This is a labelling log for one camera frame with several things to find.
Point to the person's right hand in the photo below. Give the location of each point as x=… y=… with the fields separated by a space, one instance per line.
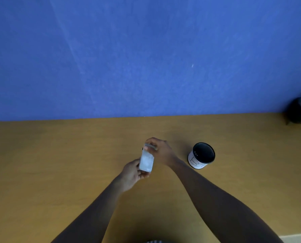
x=163 y=151

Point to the person's left hand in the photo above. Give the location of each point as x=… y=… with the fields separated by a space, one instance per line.
x=130 y=174

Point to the person's right fingers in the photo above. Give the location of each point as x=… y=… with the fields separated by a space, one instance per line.
x=150 y=145

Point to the person's left thumb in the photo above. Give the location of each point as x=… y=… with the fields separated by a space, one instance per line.
x=136 y=163

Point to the small white packet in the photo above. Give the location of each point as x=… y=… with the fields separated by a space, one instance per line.
x=146 y=162

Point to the person's left forearm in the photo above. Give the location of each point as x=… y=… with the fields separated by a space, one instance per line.
x=89 y=215

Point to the person's right forearm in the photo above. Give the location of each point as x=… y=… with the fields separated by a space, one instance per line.
x=223 y=199

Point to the black and white paper cup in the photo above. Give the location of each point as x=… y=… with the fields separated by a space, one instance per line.
x=201 y=156

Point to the striped clothing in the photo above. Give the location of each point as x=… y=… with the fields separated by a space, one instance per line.
x=154 y=241

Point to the black object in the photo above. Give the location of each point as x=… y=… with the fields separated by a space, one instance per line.
x=300 y=110

